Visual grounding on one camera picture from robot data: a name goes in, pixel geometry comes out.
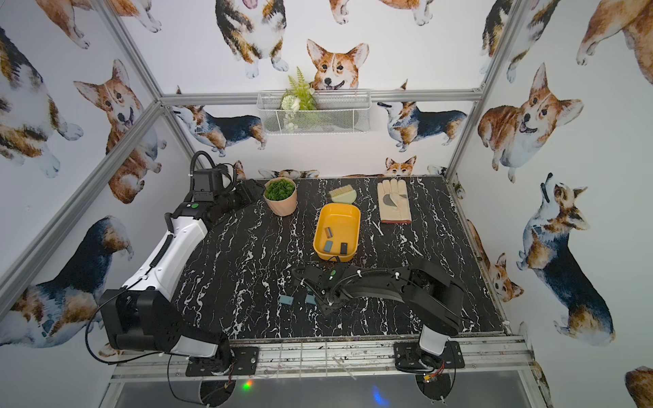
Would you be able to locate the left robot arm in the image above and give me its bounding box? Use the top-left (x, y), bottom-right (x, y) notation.
top-left (98, 180), bottom-right (263, 372)

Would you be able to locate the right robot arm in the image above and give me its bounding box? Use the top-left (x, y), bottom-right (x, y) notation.
top-left (291, 259), bottom-right (468, 357)

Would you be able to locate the yellow storage box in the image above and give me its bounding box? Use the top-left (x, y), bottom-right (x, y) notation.
top-left (313, 203), bottom-right (362, 262)

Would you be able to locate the pink pot with green plant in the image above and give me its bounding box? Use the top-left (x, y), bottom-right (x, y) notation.
top-left (264, 177), bottom-right (298, 217)

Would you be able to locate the yellow green sponge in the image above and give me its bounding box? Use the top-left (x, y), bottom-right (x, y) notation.
top-left (329, 185), bottom-right (357, 205)

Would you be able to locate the beige work glove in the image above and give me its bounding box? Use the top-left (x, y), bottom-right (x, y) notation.
top-left (378, 178), bottom-right (413, 224)

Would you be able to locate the artificial fern with white flower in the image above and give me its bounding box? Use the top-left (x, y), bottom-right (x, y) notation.
top-left (281, 68), bottom-right (318, 133)

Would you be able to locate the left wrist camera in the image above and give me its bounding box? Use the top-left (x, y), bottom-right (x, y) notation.
top-left (191, 168), bottom-right (224, 194)

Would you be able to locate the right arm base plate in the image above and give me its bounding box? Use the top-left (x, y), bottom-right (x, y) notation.
top-left (393, 341), bottom-right (465, 374)

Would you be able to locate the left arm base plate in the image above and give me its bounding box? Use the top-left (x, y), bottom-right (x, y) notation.
top-left (185, 346), bottom-right (260, 377)

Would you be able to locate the white wire wall basket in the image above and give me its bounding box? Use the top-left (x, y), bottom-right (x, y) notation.
top-left (257, 90), bottom-right (372, 135)

